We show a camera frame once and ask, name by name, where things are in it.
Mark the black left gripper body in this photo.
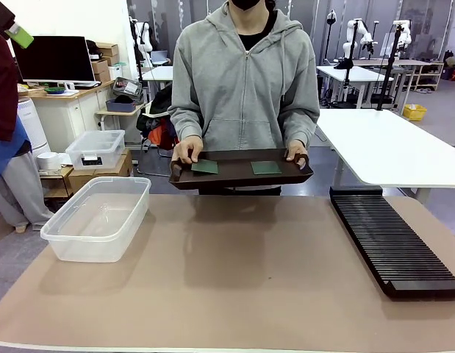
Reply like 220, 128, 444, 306
0, 0, 16, 32

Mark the green PCB board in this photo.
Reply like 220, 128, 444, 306
190, 159, 220, 176
250, 160, 283, 177

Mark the dark brown serving tray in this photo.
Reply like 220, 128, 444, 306
168, 148, 315, 191

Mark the person's left forearm grey sleeve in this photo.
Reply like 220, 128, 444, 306
279, 108, 321, 149

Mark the person's right forearm grey sleeve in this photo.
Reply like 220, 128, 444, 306
167, 104, 205, 143

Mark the person's right hand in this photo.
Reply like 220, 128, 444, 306
171, 136, 204, 165

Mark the person's left hand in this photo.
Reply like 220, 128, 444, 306
285, 140, 309, 171

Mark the black computer monitor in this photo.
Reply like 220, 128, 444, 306
10, 35, 103, 91

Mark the bystander in maroon top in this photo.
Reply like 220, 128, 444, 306
0, 26, 56, 233

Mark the white air purifier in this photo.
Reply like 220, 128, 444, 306
16, 96, 52, 160

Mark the white cabinet wooden top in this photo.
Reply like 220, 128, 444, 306
17, 79, 116, 154

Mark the tilted grey tray with label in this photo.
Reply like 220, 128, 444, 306
112, 76, 143, 98

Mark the grey blue bin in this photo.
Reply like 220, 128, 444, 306
105, 98, 137, 113

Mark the small wooden side table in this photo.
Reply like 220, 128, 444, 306
94, 102, 148, 132

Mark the small white round device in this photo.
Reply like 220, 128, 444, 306
36, 151, 63, 174

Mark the clear lidded storage box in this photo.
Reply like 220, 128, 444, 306
65, 129, 126, 171

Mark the white background table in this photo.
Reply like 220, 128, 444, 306
140, 65, 175, 104
315, 65, 395, 110

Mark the chair with piled clothes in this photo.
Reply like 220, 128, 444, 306
136, 82, 181, 178

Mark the large cardboard box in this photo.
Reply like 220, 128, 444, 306
67, 148, 135, 194

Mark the clear plastic open box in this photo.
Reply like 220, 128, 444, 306
40, 176, 152, 264

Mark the black face mask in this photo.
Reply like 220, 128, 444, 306
232, 0, 264, 11

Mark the grey zip hoodie torso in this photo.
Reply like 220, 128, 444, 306
167, 0, 321, 152

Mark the black undershirt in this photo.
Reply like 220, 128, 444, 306
237, 10, 279, 51

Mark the large white table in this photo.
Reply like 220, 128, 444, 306
315, 108, 455, 205

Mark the yellow plastic basket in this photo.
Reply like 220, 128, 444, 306
401, 104, 429, 122

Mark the wooden shelf bench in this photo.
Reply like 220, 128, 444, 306
354, 57, 445, 93

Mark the black slotted PCB rack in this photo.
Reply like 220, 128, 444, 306
329, 185, 455, 300

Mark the black camera stand pole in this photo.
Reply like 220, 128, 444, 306
375, 23, 405, 112
333, 19, 362, 104

